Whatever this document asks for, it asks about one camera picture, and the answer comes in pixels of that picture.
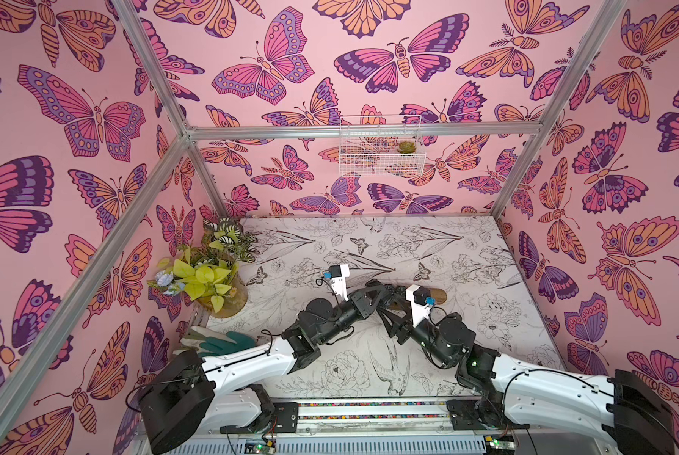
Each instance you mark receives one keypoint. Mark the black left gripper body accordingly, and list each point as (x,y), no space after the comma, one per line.
(340,318)

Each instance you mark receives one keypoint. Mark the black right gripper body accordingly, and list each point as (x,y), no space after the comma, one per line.
(405,321)

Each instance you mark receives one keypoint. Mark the wooden watch stand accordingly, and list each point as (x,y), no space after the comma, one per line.
(400,303)

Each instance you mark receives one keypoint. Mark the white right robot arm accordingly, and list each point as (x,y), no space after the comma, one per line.
(620,410)

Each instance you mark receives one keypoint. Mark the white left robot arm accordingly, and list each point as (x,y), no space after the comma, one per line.
(188,391)

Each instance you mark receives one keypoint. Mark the white green work glove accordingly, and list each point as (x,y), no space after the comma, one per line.
(206,342)

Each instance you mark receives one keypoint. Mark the green potted plant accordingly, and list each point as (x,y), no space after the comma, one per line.
(208,274)

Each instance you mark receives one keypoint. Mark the small succulent plant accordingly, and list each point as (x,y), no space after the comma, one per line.
(406,147)

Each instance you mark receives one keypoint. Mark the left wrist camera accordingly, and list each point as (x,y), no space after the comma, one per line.
(337,276)

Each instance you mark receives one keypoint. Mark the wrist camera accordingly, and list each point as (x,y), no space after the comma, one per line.
(421,303)
(337,276)

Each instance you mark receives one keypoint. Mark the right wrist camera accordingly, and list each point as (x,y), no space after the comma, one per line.
(421,303)

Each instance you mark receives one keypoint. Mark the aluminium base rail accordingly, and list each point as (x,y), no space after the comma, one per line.
(436,425)

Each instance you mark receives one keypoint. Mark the white wire basket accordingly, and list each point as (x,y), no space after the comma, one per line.
(371,150)

